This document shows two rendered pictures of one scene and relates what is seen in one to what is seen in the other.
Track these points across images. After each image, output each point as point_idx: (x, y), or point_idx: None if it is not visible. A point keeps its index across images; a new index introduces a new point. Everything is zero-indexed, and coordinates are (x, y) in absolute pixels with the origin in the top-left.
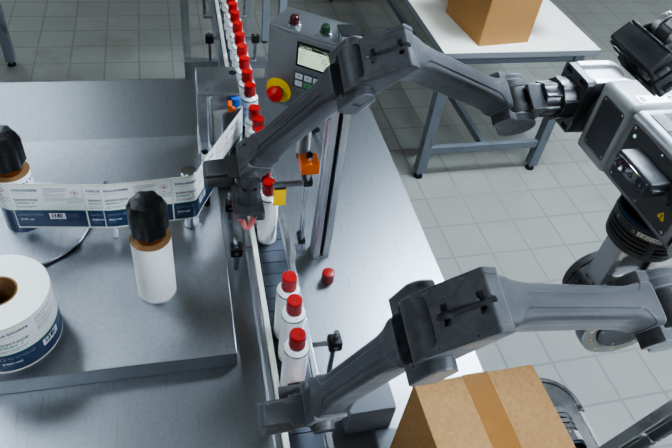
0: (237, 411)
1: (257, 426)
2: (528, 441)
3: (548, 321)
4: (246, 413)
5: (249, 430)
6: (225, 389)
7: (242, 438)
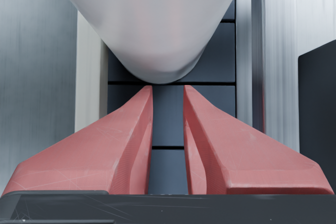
0: (8, 68)
1: (57, 121)
2: None
3: None
4: (32, 78)
5: (33, 129)
6: None
7: (11, 149)
